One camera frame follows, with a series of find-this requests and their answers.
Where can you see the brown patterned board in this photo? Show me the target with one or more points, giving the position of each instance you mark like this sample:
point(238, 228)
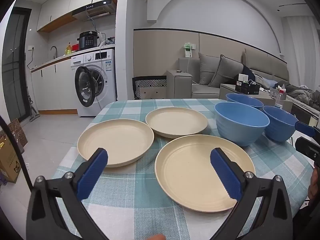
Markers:
point(17, 130)

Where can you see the white kitchen counter cabinets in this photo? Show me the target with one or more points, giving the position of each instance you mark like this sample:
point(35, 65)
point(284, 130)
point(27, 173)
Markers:
point(57, 87)

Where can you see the grey clothing pile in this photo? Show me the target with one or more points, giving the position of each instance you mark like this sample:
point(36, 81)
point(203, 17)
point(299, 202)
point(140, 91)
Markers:
point(302, 92)

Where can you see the kitchen faucet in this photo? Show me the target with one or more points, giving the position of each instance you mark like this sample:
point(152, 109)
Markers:
point(55, 50)

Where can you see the black box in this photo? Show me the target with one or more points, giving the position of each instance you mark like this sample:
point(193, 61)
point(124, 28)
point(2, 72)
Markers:
point(247, 88)

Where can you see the patterned black white cushion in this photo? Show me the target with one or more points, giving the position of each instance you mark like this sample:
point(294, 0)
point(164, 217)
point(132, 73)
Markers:
point(150, 82)

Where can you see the stick vacuum cleaner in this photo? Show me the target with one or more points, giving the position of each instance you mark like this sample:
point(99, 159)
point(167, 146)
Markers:
point(33, 116)

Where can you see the beige side cabinet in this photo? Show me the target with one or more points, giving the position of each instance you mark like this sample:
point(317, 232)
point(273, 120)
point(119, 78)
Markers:
point(227, 91)

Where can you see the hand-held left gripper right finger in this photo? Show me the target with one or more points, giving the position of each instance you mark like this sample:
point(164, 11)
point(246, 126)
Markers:
point(226, 175)

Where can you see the red container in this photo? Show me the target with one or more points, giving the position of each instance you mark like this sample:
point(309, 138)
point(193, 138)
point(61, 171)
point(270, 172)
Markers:
point(75, 47)

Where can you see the cardboard box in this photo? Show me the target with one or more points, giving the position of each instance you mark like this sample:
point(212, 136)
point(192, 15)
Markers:
point(8, 160)

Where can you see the plastic water bottle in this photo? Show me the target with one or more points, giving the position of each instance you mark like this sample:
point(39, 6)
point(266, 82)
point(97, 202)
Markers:
point(280, 100)

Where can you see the white wall phone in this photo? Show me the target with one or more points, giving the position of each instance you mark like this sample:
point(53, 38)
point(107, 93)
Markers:
point(188, 52)

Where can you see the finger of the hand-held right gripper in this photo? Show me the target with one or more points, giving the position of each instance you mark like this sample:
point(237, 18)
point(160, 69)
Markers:
point(307, 148)
point(305, 128)

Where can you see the tissue box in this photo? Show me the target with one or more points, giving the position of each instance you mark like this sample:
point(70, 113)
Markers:
point(276, 92)

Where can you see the light blue pillow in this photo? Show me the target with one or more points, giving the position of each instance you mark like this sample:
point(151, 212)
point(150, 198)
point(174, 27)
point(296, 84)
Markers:
point(268, 83)

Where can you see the dark glass door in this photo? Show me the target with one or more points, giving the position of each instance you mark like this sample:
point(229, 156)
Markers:
point(15, 67)

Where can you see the beige round plate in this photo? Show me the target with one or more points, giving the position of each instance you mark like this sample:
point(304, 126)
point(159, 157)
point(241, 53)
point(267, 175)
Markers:
point(112, 140)
point(175, 121)
point(195, 175)

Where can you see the black pressure cooker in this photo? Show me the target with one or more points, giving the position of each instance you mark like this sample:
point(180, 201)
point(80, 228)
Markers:
point(87, 41)

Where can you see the person's left hand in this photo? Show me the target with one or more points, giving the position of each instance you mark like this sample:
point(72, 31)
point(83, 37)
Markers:
point(157, 237)

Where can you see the teal checkered tablecloth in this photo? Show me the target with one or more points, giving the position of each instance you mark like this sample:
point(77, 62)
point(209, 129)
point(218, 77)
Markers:
point(140, 192)

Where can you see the person's right forearm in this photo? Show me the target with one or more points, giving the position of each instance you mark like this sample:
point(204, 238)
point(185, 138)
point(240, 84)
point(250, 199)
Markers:
point(313, 185)

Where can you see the white washing machine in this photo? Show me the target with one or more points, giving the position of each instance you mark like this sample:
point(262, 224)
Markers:
point(100, 62)

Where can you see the blue bowl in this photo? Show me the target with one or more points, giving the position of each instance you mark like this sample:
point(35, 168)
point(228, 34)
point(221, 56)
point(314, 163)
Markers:
point(277, 127)
point(240, 130)
point(243, 100)

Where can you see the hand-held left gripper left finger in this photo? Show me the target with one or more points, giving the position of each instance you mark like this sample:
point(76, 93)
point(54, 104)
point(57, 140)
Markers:
point(92, 175)

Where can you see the white upper cabinets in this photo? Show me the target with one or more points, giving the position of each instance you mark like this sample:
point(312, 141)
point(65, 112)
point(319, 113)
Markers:
point(57, 7)

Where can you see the grey sofa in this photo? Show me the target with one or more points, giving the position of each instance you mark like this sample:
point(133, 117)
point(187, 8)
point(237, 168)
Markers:
point(205, 90)

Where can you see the range hood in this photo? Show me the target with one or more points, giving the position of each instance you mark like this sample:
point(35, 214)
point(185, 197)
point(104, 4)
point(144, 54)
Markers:
point(97, 10)

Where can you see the dark clothing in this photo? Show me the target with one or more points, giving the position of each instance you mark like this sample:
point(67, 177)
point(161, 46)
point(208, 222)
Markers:
point(247, 72)

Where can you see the beige seat cushion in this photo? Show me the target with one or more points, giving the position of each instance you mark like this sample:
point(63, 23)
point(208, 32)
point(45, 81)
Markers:
point(152, 93)

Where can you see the grey sofa cushion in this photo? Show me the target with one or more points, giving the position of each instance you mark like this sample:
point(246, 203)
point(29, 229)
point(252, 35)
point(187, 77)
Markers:
point(225, 72)
point(207, 70)

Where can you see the white box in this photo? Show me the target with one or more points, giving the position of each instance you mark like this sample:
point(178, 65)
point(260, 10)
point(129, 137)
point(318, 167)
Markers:
point(243, 77)

